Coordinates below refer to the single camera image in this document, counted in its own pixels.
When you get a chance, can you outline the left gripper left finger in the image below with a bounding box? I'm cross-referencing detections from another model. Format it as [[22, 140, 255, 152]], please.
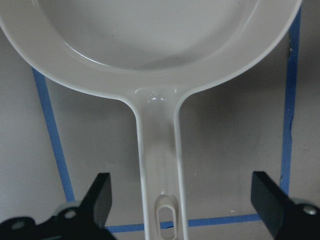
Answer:
[[0, 172, 115, 240]]

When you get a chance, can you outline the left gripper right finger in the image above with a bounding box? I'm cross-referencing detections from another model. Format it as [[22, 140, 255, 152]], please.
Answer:
[[251, 171, 320, 240]]

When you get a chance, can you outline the beige plastic dustpan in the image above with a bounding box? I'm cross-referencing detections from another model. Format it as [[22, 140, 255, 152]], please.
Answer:
[[0, 0, 302, 240]]

